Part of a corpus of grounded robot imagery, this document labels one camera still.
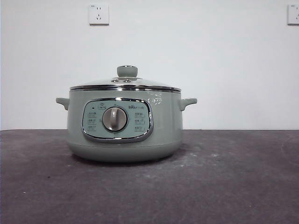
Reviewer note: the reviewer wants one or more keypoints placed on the glass lid with green knob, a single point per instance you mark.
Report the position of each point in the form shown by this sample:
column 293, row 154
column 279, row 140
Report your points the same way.
column 126, row 71

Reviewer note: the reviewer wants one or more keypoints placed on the pale green electric pot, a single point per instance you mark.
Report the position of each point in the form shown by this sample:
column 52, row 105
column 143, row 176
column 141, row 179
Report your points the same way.
column 165, row 121

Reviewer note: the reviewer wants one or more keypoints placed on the white wall socket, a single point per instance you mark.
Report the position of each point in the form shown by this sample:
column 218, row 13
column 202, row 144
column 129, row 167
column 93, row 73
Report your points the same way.
column 98, row 15
column 294, row 15

